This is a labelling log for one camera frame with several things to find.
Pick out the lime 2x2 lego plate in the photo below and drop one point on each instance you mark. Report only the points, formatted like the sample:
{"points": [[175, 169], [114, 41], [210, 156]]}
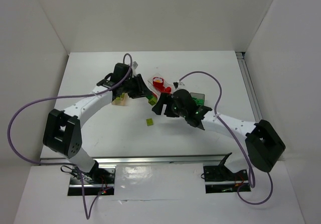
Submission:
{"points": [[149, 122]]}

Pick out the small green lego piece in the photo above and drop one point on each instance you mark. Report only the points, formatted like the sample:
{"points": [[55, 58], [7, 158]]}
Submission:
{"points": [[198, 101]]}

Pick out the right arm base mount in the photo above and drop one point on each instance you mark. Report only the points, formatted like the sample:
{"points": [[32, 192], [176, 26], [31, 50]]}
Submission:
{"points": [[219, 179]]}

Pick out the lime red striped arch lego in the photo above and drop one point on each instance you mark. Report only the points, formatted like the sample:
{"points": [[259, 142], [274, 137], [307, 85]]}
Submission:
{"points": [[152, 100]]}

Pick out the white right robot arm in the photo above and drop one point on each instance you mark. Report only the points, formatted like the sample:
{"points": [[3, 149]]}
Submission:
{"points": [[236, 129]]}

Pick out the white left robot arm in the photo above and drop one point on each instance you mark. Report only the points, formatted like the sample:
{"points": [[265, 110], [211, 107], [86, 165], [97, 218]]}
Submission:
{"points": [[63, 128]]}

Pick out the red 2x4 lego brick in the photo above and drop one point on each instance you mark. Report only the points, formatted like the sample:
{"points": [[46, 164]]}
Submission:
{"points": [[167, 90]]}

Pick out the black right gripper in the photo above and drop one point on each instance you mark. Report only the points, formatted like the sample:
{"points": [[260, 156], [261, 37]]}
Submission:
{"points": [[167, 105]]}

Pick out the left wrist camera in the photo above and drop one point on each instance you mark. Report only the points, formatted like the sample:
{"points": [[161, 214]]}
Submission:
{"points": [[134, 65]]}

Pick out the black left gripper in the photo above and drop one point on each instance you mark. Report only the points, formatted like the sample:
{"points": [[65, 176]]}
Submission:
{"points": [[137, 86]]}

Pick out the lime 2x4 lego brick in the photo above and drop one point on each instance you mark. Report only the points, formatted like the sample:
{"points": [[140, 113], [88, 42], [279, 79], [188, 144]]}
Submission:
{"points": [[119, 100]]}

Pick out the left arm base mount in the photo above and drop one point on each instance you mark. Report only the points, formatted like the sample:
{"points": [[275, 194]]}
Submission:
{"points": [[103, 183]]}

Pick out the tan translucent plastic container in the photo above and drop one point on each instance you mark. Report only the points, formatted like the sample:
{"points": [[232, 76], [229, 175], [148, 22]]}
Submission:
{"points": [[122, 104]]}

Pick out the grey translucent plastic container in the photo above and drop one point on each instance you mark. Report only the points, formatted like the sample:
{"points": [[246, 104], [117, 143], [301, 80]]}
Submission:
{"points": [[198, 95]]}

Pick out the aluminium mounting rail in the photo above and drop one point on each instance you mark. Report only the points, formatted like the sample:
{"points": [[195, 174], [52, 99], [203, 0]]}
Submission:
{"points": [[140, 160]]}

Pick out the aluminium side rail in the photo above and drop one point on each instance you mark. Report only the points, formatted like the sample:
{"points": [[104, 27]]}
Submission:
{"points": [[253, 103]]}

